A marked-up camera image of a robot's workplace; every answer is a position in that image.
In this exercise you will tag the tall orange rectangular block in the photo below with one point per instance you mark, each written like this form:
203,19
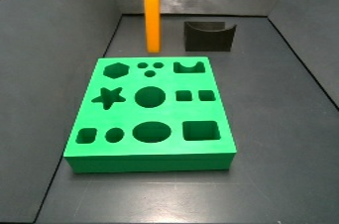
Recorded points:
152,25

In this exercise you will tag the green foam shape board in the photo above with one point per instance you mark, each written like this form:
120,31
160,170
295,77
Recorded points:
151,117

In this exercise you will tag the black curved arch block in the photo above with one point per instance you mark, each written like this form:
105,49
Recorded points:
208,36

